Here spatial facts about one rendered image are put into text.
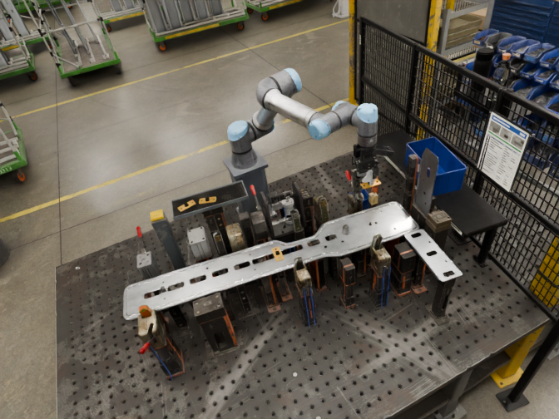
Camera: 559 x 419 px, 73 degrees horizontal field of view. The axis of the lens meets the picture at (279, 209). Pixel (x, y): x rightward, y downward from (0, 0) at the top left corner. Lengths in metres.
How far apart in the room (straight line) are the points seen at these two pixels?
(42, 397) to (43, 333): 0.52
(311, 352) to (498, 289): 0.94
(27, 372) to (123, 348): 1.30
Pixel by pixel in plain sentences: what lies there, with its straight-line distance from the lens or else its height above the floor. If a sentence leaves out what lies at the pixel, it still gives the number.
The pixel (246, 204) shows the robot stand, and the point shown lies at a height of 0.87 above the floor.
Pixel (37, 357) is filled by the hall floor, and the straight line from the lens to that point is 3.31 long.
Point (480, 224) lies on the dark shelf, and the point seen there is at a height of 1.03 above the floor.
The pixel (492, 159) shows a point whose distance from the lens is 1.94.
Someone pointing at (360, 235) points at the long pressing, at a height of 1.00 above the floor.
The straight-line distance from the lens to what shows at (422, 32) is 3.76.
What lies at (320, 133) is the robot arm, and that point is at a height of 1.57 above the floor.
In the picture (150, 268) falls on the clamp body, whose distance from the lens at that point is 1.86.
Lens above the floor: 2.31
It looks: 41 degrees down
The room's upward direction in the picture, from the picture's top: 10 degrees counter-clockwise
